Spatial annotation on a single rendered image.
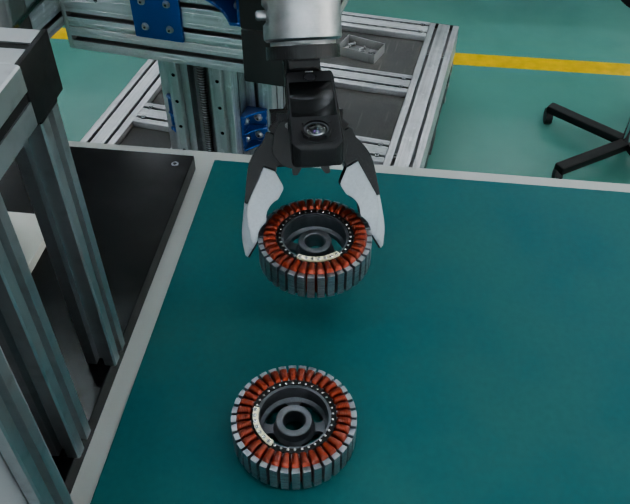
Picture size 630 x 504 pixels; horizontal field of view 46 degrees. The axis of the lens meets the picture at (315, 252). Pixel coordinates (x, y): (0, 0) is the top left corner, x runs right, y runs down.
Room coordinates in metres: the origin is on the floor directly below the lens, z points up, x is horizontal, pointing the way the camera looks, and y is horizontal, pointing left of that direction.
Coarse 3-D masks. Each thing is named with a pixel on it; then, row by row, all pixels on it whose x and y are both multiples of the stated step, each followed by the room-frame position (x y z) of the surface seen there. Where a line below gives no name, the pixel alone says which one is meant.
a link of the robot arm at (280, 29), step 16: (272, 0) 0.65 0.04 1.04; (288, 0) 0.64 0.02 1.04; (304, 0) 0.64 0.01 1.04; (320, 0) 0.64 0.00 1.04; (336, 0) 0.66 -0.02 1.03; (256, 16) 0.66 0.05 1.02; (272, 16) 0.64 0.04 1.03; (288, 16) 0.63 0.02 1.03; (304, 16) 0.63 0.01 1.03; (320, 16) 0.64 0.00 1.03; (336, 16) 0.65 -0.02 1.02; (272, 32) 0.64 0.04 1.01; (288, 32) 0.63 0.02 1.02; (304, 32) 0.63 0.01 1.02; (320, 32) 0.63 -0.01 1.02; (336, 32) 0.64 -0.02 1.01
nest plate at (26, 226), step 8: (16, 216) 0.64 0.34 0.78; (24, 216) 0.64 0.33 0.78; (32, 216) 0.64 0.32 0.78; (16, 224) 0.63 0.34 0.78; (24, 224) 0.63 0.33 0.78; (32, 224) 0.63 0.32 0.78; (16, 232) 0.61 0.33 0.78; (24, 232) 0.61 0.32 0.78; (32, 232) 0.61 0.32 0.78; (40, 232) 0.61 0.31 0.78; (24, 240) 0.60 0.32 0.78; (32, 240) 0.60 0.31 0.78; (40, 240) 0.60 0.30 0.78; (24, 248) 0.59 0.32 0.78; (32, 248) 0.59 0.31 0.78; (40, 248) 0.59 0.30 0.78; (32, 256) 0.58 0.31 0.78; (40, 256) 0.59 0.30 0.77; (32, 264) 0.57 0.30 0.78
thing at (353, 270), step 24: (288, 216) 0.56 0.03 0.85; (312, 216) 0.57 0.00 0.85; (336, 216) 0.56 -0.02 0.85; (360, 216) 0.57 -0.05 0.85; (264, 240) 0.53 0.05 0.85; (288, 240) 0.55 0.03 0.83; (312, 240) 0.55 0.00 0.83; (336, 240) 0.55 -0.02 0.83; (360, 240) 0.53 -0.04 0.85; (264, 264) 0.51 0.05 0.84; (288, 264) 0.49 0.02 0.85; (312, 264) 0.49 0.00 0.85; (336, 264) 0.49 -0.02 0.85; (360, 264) 0.50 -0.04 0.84; (288, 288) 0.49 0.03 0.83; (312, 288) 0.48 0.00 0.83; (336, 288) 0.49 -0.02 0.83
